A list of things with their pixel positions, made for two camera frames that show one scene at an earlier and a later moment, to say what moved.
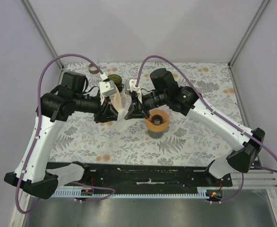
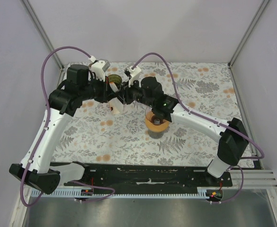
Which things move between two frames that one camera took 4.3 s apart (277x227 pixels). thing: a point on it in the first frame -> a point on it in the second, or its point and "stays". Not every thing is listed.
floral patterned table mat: (81, 137) stays
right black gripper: (137, 109) -> (124, 92)
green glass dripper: (118, 80) stays
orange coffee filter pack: (116, 100) stays
